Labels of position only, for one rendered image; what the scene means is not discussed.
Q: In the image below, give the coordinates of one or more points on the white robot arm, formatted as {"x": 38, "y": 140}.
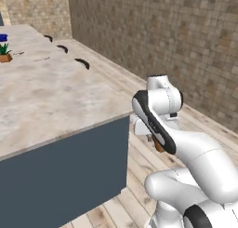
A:
{"x": 198, "y": 157}

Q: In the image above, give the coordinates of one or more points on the blue round container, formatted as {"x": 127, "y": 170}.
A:
{"x": 2, "y": 37}

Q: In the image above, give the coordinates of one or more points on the green plant in brown pot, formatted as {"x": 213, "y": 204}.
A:
{"x": 5, "y": 55}

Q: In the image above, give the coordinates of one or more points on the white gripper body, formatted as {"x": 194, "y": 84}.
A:
{"x": 141, "y": 126}

